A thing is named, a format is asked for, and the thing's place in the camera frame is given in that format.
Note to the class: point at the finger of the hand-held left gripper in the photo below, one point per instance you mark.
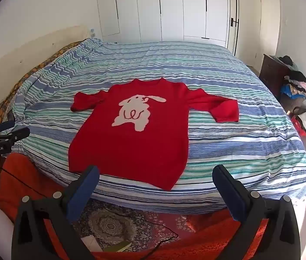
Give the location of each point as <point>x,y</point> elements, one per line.
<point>5,126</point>
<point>20,134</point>

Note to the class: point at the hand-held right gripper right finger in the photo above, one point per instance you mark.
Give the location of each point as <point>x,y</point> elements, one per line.
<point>228,192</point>

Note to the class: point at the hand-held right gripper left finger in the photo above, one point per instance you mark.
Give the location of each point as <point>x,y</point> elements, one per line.
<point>84,192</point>

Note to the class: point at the red sweater with white rabbit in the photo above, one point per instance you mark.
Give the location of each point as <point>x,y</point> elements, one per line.
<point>131,146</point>

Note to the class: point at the pile of clothes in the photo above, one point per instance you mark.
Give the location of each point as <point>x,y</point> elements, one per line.
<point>296,84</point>

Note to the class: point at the patterned rug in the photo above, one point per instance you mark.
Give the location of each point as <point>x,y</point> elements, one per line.
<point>115,222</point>

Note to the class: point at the orange fleece garment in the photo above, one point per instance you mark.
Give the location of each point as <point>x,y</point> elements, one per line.
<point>20,178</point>

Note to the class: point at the orange patterned sheet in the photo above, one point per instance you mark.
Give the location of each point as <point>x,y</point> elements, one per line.
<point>20,82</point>

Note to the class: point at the blue green striped duvet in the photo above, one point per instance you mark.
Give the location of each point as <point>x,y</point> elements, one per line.
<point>237,146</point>

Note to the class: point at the white paper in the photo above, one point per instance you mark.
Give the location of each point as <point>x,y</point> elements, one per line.
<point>92,243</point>

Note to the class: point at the green book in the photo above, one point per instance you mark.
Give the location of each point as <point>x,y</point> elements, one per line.
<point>119,246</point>

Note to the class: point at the red bag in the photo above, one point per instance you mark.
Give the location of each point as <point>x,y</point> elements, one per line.
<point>299,127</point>

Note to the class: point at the dark wooden dresser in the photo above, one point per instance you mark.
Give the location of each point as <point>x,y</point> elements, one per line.
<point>270,71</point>

